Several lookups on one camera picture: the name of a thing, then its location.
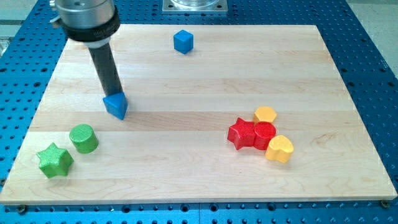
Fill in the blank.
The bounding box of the red star block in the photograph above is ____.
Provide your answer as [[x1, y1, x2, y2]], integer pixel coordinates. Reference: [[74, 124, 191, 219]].
[[227, 118, 256, 151]]

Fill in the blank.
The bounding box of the red cylinder block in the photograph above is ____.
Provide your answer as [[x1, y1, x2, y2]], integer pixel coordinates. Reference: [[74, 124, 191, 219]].
[[253, 121, 276, 151]]

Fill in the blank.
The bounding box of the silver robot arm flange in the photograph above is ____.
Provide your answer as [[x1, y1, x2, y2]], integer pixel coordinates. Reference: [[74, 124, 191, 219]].
[[49, 0, 121, 49]]

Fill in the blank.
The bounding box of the blue cube block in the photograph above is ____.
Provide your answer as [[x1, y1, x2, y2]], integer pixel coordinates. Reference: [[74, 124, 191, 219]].
[[173, 30, 194, 54]]

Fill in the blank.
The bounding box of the blue triangle block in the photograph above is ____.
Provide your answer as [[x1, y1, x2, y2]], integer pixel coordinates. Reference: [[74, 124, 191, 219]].
[[103, 92, 128, 120]]

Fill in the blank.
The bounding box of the light wooden board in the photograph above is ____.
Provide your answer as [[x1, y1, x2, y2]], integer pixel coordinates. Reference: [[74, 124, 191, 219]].
[[1, 25, 397, 205]]

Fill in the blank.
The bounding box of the green star block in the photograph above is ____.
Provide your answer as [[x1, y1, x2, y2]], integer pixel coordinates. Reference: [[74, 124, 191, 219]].
[[36, 143, 74, 179]]

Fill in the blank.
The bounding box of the green cylinder block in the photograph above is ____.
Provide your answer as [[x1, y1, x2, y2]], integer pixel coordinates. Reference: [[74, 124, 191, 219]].
[[69, 124, 99, 154]]

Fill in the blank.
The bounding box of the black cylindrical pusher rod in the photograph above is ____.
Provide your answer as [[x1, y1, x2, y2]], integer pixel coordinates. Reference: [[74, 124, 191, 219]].
[[89, 44, 123, 96]]

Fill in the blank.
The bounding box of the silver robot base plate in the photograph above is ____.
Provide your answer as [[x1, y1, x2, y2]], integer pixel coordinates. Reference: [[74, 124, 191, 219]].
[[162, 0, 228, 14]]

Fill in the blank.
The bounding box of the yellow hexagon block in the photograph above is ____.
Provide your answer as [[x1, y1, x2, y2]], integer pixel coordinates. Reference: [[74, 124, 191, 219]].
[[253, 106, 277, 123]]

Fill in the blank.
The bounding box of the yellow heart block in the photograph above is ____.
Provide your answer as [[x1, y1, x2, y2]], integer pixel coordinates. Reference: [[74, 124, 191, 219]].
[[265, 135, 294, 163]]

